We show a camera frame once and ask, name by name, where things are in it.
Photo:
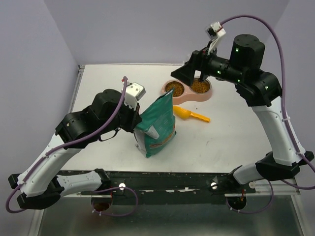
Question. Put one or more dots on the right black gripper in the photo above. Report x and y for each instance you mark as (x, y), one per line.
(185, 73)

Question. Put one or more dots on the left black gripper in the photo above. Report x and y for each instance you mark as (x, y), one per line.
(135, 118)

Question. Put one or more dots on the teal dog food bag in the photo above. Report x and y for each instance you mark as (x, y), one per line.
(157, 127)

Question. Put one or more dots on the yellow plastic scoop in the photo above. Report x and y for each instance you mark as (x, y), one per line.
(186, 114)

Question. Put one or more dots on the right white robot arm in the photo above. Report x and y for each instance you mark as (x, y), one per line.
(263, 93)

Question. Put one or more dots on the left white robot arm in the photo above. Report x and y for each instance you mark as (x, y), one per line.
(40, 185)

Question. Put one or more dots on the pink double pet bowl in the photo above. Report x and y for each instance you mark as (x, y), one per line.
(190, 96)

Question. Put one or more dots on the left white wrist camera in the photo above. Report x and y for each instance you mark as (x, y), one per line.
(134, 92)

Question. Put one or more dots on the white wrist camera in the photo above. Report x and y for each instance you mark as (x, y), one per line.
(215, 32)
(134, 92)

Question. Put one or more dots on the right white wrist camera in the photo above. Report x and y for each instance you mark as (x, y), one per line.
(215, 32)

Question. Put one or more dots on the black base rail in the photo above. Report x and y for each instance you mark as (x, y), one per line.
(169, 188)

